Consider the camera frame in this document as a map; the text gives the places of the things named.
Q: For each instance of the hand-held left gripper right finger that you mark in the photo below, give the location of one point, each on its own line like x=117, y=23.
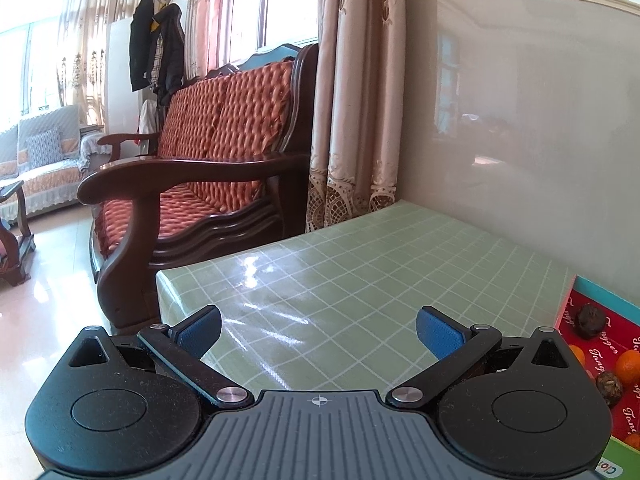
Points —
x=440, y=332

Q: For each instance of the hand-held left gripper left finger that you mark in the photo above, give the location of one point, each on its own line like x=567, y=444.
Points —
x=197, y=330

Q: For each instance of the orange tangerine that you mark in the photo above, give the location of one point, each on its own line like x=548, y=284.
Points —
x=577, y=355
x=629, y=366
x=633, y=441

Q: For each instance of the dark heart-shaped water chestnut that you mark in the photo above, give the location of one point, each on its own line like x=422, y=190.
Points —
x=591, y=319

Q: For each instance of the colourful cardboard box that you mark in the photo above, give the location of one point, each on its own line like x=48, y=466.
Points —
x=622, y=327

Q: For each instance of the green checked tablecloth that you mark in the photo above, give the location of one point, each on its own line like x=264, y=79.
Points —
x=375, y=270

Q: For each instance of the dark wooden sofa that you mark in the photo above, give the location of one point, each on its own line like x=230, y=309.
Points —
x=200, y=169

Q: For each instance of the dark wooden chair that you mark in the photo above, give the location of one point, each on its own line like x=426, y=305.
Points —
x=15, y=255

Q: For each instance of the grey covered sofa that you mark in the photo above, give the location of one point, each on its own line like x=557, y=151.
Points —
x=50, y=180

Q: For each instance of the white hanging cloth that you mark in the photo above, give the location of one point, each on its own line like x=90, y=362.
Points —
x=148, y=117

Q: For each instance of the red quilted sofa cushion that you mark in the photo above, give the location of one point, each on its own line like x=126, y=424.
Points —
x=225, y=110

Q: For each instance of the grey patterned pillow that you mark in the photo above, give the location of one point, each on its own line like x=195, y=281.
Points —
x=44, y=147

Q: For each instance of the white cabinet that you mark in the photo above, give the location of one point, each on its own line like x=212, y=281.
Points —
x=119, y=85

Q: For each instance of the beige lace-trimmed curtain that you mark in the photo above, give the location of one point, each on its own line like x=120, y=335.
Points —
x=355, y=85

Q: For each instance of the black jacket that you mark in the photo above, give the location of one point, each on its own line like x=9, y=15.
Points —
x=142, y=45
x=170, y=55

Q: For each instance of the pink curtain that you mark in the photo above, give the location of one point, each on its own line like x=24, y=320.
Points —
x=205, y=15

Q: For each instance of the sheer patterned curtain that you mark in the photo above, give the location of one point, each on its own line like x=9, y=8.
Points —
x=85, y=35

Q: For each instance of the window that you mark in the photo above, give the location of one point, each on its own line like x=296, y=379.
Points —
x=280, y=5

